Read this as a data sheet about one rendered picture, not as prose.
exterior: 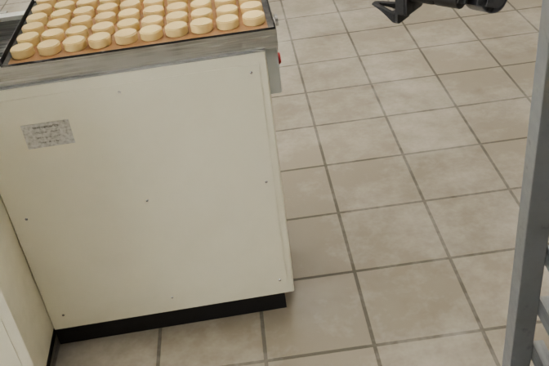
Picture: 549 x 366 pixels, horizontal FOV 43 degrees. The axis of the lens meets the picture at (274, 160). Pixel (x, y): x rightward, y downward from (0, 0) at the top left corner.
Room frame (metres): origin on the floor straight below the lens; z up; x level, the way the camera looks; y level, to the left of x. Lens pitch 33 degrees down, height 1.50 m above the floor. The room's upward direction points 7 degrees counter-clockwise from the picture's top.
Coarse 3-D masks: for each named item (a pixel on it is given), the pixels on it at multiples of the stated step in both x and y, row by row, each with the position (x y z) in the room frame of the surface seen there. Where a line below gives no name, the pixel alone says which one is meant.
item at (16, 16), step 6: (12, 12) 1.75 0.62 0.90; (18, 12) 1.74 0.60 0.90; (24, 12) 1.74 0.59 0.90; (0, 18) 1.72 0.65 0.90; (6, 18) 1.72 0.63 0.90; (12, 18) 1.72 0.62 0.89; (18, 18) 1.73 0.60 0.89; (0, 24) 1.72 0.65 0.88; (6, 24) 1.72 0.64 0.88; (12, 24) 1.73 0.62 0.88; (18, 24) 1.73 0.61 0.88; (0, 30) 1.72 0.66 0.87; (6, 30) 1.72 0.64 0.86; (12, 30) 1.73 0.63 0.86; (0, 36) 1.72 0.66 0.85; (6, 36) 1.72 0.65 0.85
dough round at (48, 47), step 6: (42, 42) 1.46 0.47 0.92; (48, 42) 1.46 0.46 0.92; (54, 42) 1.45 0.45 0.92; (42, 48) 1.43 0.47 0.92; (48, 48) 1.43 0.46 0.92; (54, 48) 1.43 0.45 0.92; (60, 48) 1.45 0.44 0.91; (42, 54) 1.43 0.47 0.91; (48, 54) 1.43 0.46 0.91; (54, 54) 1.43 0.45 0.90
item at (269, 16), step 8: (32, 0) 1.79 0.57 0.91; (264, 0) 1.60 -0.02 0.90; (264, 8) 1.55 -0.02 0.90; (24, 16) 1.67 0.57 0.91; (272, 16) 1.46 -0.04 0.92; (24, 24) 1.65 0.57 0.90; (272, 24) 1.45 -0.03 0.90; (16, 32) 1.58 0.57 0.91; (240, 32) 1.42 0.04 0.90; (248, 32) 1.42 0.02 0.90; (16, 40) 1.55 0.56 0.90; (184, 40) 1.42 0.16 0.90; (192, 40) 1.42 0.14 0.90; (8, 48) 1.49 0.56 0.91; (120, 48) 1.42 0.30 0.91; (128, 48) 1.42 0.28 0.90; (8, 56) 1.46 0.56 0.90; (64, 56) 1.41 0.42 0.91; (72, 56) 1.41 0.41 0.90; (0, 64) 1.41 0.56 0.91; (16, 64) 1.41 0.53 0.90; (24, 64) 1.41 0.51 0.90
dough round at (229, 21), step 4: (220, 16) 1.48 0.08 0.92; (224, 16) 1.48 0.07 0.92; (228, 16) 1.47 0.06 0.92; (232, 16) 1.47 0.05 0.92; (236, 16) 1.47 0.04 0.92; (216, 20) 1.46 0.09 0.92; (220, 20) 1.46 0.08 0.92; (224, 20) 1.45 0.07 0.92; (228, 20) 1.45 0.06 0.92; (232, 20) 1.45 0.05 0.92; (236, 20) 1.45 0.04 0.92; (216, 24) 1.46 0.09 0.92; (220, 24) 1.45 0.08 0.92; (224, 24) 1.44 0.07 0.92; (228, 24) 1.44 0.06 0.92; (232, 24) 1.45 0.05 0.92; (236, 24) 1.45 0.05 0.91; (220, 28) 1.45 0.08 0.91; (224, 28) 1.44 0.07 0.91; (228, 28) 1.44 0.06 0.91; (232, 28) 1.45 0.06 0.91
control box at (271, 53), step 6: (270, 48) 1.51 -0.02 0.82; (276, 48) 1.51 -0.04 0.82; (270, 54) 1.51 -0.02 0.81; (276, 54) 1.51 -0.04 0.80; (270, 60) 1.51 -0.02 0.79; (276, 60) 1.51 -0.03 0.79; (270, 66) 1.51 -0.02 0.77; (276, 66) 1.51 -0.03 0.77; (270, 72) 1.51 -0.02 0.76; (276, 72) 1.51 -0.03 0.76; (270, 78) 1.51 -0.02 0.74; (276, 78) 1.51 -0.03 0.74; (270, 84) 1.51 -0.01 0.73; (276, 84) 1.51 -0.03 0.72; (270, 90) 1.51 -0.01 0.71; (276, 90) 1.51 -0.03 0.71
